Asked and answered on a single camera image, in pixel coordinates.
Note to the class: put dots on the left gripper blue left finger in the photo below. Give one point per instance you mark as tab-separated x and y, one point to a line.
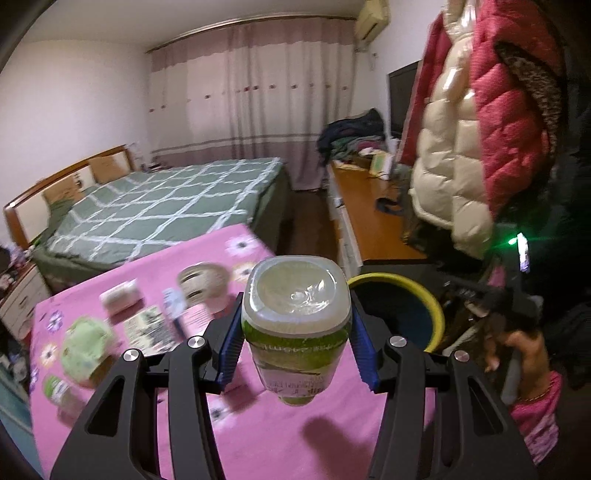
224	337

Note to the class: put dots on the pile of dark clothes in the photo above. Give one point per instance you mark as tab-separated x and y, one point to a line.
349	136

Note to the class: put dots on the pink strawberry milk carton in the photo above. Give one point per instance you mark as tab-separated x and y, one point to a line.
193	320

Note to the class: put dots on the black television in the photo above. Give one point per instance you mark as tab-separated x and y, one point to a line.
400	84

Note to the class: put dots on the white grey cardboard box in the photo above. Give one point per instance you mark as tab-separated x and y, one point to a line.
148	332

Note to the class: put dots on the wall air conditioner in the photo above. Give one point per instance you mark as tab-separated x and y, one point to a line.
372	20

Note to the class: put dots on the red puffer jacket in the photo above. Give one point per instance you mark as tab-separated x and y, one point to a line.
514	53

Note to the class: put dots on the yellow rimmed trash bin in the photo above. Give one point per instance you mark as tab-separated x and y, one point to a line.
407	308

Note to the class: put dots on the green snack bag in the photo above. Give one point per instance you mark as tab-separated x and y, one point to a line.
87	350

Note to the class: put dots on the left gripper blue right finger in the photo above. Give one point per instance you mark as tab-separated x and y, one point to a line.
370	341

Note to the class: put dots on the cream puffer jacket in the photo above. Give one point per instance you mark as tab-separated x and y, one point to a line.
447	186

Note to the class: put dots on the white bedside table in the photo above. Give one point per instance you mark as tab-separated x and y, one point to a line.
18	306

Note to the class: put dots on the long wooden sideboard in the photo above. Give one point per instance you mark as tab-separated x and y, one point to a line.
365	235

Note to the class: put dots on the person's right hand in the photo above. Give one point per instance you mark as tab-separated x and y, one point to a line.
535	370

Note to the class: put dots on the pink white curtain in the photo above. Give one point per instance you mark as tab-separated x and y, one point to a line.
245	91

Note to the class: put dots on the wooden headboard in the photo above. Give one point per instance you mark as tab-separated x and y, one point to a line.
28	214

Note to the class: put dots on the brown pillow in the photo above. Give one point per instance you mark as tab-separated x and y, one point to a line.
65	189
108	168

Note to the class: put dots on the green coconut drink bottle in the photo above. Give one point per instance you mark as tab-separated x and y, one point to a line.
296	317

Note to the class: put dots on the clear jar green label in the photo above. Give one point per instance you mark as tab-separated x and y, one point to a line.
63	395

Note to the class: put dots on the green quilted bed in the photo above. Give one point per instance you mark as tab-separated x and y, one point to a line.
143	213

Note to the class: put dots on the white pill bottle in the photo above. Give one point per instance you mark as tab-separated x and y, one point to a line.
120	297

